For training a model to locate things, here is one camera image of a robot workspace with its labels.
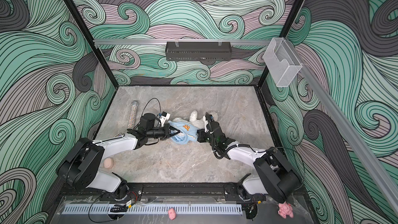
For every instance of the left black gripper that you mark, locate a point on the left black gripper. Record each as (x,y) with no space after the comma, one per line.
(167,132)

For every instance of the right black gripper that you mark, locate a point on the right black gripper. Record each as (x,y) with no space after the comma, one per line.
(201,134)

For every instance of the light blue teddy hoodie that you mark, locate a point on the light blue teddy hoodie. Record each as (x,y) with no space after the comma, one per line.
(187,132)

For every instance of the white teddy bear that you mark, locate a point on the white teddy bear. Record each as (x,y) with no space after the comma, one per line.
(194,120)

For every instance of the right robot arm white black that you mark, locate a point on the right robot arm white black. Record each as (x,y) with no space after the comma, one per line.
(275,175)

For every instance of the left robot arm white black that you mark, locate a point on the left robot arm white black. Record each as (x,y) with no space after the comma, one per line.
(81,166)

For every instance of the clear tube with beads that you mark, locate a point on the clear tube with beads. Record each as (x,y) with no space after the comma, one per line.
(132,115)

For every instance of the small peach pink ball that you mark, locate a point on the small peach pink ball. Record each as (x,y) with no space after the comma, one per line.
(108,163)

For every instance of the small pink toy piece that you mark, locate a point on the small pink toy piece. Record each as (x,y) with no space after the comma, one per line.
(172,214)

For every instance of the pink plush toy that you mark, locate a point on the pink plush toy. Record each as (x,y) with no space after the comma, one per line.
(285,210)

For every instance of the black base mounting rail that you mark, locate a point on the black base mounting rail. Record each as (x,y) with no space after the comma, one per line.
(146,192)

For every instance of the black wall-mounted tray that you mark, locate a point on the black wall-mounted tray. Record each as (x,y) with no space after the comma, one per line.
(198,51)

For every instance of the clear acrylic wall holder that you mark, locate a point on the clear acrylic wall holder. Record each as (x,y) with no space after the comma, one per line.
(282,61)

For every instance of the aluminium rail back wall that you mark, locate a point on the aluminium rail back wall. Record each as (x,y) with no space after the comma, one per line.
(142,41)

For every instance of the aluminium rail wall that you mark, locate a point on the aluminium rail wall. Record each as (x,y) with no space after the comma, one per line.
(142,41)
(376,170)

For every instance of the white slotted cable duct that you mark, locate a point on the white slotted cable duct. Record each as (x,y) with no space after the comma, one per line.
(159,209)

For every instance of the aluminium rail right wall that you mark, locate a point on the aluminium rail right wall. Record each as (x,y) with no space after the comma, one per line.
(376,170)

